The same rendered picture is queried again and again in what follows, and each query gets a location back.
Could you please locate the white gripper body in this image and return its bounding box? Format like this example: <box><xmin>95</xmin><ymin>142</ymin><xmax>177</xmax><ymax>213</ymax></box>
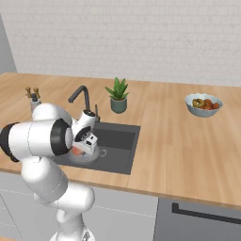
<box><xmin>73</xmin><ymin>139</ymin><xmax>101</xmax><ymax>156</ymax></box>

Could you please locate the orange-red peach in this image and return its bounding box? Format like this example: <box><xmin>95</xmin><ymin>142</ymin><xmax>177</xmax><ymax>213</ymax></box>
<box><xmin>71</xmin><ymin>146</ymin><xmax>85</xmax><ymax>157</ymax></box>

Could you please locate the pale grey colander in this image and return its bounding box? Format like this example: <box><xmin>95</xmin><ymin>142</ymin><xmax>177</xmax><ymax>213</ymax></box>
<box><xmin>67</xmin><ymin>146</ymin><xmax>108</xmax><ymax>166</ymax></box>

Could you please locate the dark grey sink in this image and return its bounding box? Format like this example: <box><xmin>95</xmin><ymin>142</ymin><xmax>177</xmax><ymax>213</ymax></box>
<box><xmin>52</xmin><ymin>120</ymin><xmax>141</xmax><ymax>176</ymax></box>

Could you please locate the dark grey faucet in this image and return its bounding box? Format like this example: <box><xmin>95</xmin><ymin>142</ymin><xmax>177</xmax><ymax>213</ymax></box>
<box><xmin>67</xmin><ymin>85</ymin><xmax>102</xmax><ymax>124</ymax></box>

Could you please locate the green potted plant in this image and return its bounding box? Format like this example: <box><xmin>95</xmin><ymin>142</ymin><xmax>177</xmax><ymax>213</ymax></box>
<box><xmin>104</xmin><ymin>76</ymin><xmax>131</xmax><ymax>115</ymax></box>

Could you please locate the pale grey drawer front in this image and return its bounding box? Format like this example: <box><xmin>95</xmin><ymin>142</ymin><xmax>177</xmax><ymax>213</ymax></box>
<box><xmin>0</xmin><ymin>170</ymin><xmax>160</xmax><ymax>218</ymax></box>

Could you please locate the pale grey cupboard door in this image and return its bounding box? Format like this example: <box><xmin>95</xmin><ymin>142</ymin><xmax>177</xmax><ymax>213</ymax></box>
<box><xmin>0</xmin><ymin>188</ymin><xmax>158</xmax><ymax>241</ymax></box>

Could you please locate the yellow-brown fruit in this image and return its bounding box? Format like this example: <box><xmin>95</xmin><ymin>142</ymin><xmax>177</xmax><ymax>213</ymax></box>
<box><xmin>192</xmin><ymin>98</ymin><xmax>205</xmax><ymax>108</ymax></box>

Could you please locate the pale grey fruit bowl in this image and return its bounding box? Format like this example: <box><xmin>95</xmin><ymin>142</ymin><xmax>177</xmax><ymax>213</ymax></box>
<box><xmin>184</xmin><ymin>92</ymin><xmax>224</xmax><ymax>119</ymax></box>

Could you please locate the tall grey cabinet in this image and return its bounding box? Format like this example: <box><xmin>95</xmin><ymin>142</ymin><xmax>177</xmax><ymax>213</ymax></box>
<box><xmin>0</xmin><ymin>13</ymin><xmax>18</xmax><ymax>75</ymax></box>

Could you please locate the grey dishwasher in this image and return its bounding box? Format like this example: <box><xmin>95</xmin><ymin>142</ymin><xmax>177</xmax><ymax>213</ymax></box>
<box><xmin>153</xmin><ymin>197</ymin><xmax>241</xmax><ymax>241</ymax></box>

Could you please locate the black dishwasher handle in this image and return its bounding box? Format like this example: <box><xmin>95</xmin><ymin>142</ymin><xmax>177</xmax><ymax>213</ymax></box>
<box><xmin>171</xmin><ymin>201</ymin><xmax>241</xmax><ymax>226</ymax></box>

